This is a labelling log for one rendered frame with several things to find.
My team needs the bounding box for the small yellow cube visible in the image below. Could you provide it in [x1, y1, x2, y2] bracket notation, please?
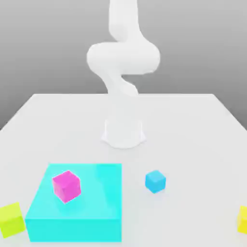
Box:
[236, 205, 247, 234]

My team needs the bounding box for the small magenta cube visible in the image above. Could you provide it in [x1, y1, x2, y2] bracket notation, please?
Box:
[52, 170, 82, 205]

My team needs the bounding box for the small lime cube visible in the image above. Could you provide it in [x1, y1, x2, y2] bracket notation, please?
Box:
[0, 202, 27, 239]

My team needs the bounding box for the small blue cube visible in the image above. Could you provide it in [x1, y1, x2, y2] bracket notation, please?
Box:
[145, 169, 167, 194]

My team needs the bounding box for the large cyan box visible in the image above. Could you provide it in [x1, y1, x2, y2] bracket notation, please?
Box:
[25, 163, 123, 243]

